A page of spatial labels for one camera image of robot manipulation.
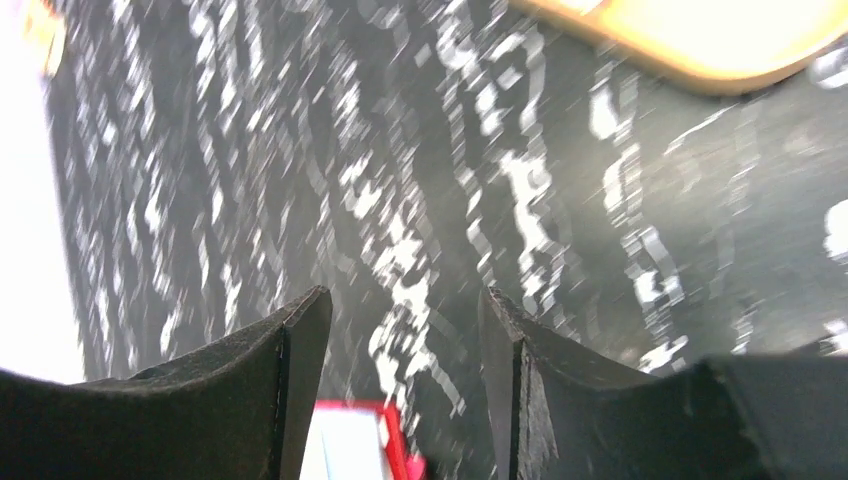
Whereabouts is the yellow oval tray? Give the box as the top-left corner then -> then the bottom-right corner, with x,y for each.
512,1 -> 847,96

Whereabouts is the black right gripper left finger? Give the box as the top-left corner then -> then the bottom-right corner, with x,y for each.
1,286 -> 333,479

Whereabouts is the red leather card holder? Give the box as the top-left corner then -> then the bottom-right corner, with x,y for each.
300,400 -> 427,480

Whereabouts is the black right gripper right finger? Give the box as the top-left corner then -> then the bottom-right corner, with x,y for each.
478,288 -> 847,479

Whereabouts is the small orange card box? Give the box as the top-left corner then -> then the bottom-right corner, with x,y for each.
22,0 -> 67,78

